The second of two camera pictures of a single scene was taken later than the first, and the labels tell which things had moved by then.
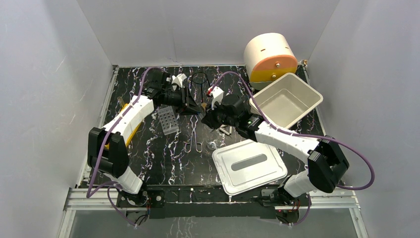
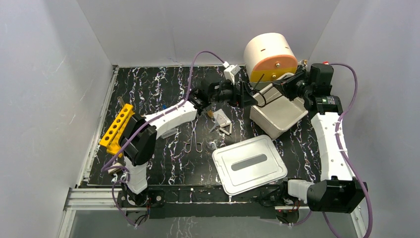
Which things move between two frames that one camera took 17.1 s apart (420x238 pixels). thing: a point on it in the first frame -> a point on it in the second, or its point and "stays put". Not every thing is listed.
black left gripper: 184,99 -> 238,93
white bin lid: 248,164 stays put
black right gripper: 209,118 -> 285,85
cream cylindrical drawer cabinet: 269,57 stays put
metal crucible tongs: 187,146 stays put
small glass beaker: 211,145 stays put
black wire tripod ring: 206,80 -> 263,93
